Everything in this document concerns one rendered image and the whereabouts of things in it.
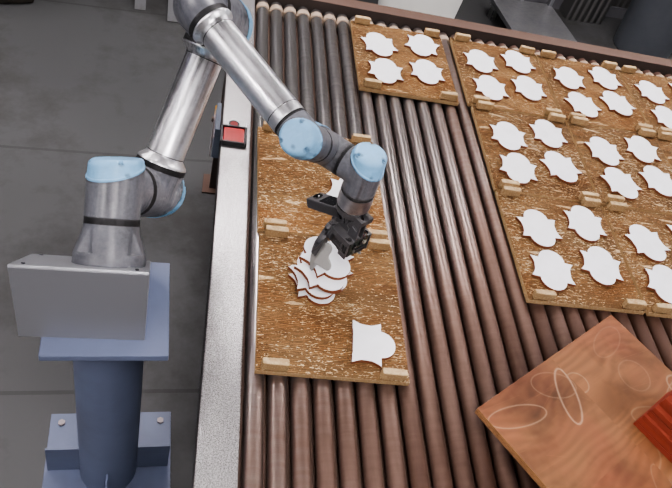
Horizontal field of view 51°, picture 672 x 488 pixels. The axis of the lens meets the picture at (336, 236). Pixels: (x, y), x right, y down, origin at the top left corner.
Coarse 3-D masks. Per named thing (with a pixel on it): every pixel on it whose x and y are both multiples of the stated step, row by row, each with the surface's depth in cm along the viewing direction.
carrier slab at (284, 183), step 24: (264, 144) 202; (264, 168) 195; (288, 168) 198; (312, 168) 200; (264, 192) 189; (288, 192) 191; (312, 192) 193; (264, 216) 183; (288, 216) 185; (312, 216) 187; (384, 216) 194
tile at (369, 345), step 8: (352, 320) 166; (352, 328) 164; (360, 328) 164; (368, 328) 165; (376, 328) 166; (352, 336) 163; (360, 336) 163; (368, 336) 163; (376, 336) 164; (384, 336) 164; (352, 344) 161; (360, 344) 161; (368, 344) 162; (376, 344) 162; (384, 344) 163; (392, 344) 163; (352, 352) 160; (360, 352) 160; (368, 352) 160; (376, 352) 161; (384, 352) 161; (392, 352) 162; (352, 360) 158; (360, 360) 159; (368, 360) 159; (376, 360) 159
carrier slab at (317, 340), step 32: (288, 256) 176; (384, 256) 183; (288, 288) 169; (352, 288) 174; (384, 288) 176; (256, 320) 161; (288, 320) 163; (320, 320) 165; (384, 320) 169; (256, 352) 155; (288, 352) 157; (320, 352) 159
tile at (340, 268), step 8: (312, 240) 172; (304, 248) 170; (336, 248) 172; (304, 256) 168; (336, 256) 170; (352, 256) 171; (336, 264) 168; (344, 264) 169; (320, 272) 165; (328, 272) 166; (336, 272) 167; (344, 272) 167
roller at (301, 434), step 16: (288, 16) 255; (288, 32) 248; (288, 48) 241; (288, 64) 235; (288, 80) 229; (304, 384) 154; (304, 400) 152; (304, 416) 149; (304, 432) 146; (304, 448) 144; (304, 464) 142; (304, 480) 140
